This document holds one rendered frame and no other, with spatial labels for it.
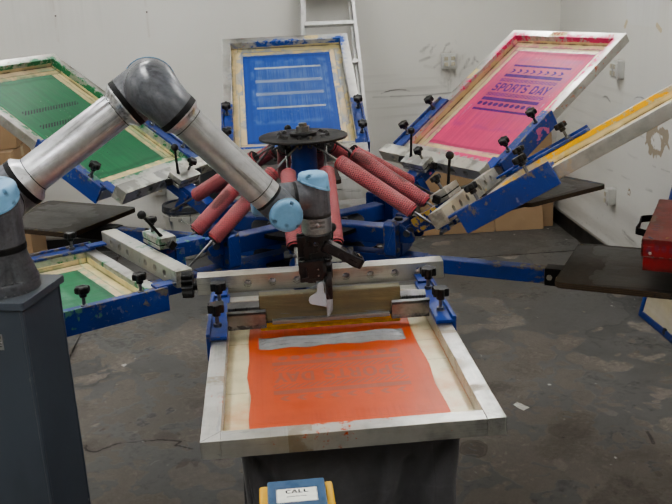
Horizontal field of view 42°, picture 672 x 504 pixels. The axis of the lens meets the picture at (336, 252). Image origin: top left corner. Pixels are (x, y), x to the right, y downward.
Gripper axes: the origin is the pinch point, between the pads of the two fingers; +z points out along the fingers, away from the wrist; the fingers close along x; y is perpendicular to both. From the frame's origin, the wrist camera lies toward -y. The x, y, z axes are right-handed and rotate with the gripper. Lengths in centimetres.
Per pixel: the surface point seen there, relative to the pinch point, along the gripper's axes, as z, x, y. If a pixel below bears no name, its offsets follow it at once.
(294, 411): 5.1, 44.2, 11.6
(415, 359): 5.5, 23.4, -17.4
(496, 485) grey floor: 102, -69, -61
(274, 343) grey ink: 4.5, 9.0, 14.7
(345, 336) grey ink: 4.6, 8.4, -2.8
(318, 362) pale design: 5.2, 20.9, 4.9
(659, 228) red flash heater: -8, -17, -94
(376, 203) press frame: -1, -99, -25
